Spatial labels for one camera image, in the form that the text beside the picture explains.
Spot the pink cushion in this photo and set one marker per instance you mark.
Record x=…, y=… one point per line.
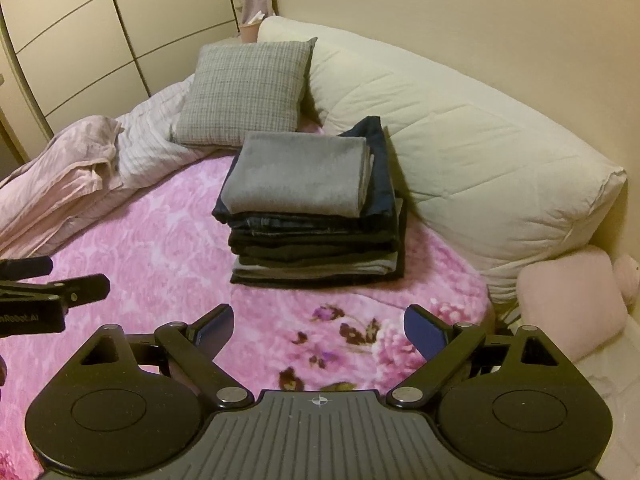
x=570, y=300

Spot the folded blue jeans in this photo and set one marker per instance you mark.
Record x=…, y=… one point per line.
x=310, y=230

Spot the white striped duvet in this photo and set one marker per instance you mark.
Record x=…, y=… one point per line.
x=150, y=135

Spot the black folded garment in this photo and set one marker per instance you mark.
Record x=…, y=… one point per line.
x=310, y=250

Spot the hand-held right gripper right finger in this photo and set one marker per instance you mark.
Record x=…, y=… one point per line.
x=425, y=332

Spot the pink plush toy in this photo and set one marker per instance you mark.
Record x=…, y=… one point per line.
x=629, y=280

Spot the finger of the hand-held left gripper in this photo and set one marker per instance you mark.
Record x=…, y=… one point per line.
x=25, y=267
x=60, y=291

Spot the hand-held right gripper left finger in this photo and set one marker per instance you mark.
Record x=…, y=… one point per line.
x=216, y=332

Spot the pink quilt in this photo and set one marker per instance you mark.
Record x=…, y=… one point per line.
x=60, y=170

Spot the grey plaid cushion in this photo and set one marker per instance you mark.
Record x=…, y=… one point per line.
x=245, y=90

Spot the pink floral blanket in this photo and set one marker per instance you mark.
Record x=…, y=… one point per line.
x=150, y=240

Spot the grey folded pants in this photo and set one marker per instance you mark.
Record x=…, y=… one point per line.
x=310, y=267

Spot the cream wardrobe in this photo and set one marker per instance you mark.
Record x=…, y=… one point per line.
x=75, y=20

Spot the large cream quilted pillow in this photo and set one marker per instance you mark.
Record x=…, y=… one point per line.
x=450, y=135

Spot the grey sweatshirt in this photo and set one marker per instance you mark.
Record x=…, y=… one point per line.
x=295, y=175

